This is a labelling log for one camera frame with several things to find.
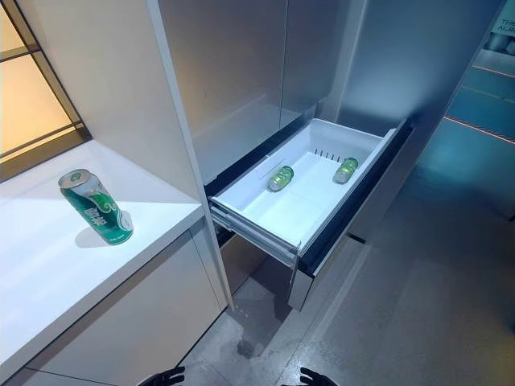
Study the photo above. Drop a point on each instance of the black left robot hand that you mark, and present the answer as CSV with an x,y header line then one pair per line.
x,y
169,377

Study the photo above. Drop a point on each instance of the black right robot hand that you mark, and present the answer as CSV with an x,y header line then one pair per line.
x,y
318,377

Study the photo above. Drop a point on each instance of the white fridge drawer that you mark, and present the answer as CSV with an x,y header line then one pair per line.
x,y
297,189

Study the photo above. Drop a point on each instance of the silver fridge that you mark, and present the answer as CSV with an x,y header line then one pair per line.
x,y
257,80

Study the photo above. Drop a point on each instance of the white counter cabinet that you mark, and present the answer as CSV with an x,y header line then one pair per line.
x,y
80,257

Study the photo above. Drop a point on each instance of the green beer can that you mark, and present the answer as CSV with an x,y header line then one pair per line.
x,y
345,169
281,178
105,217

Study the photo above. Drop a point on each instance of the tall white cabinet panel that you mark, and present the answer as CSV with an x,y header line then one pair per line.
x,y
133,100

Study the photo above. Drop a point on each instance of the black framed window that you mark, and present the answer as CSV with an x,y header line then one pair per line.
x,y
28,80

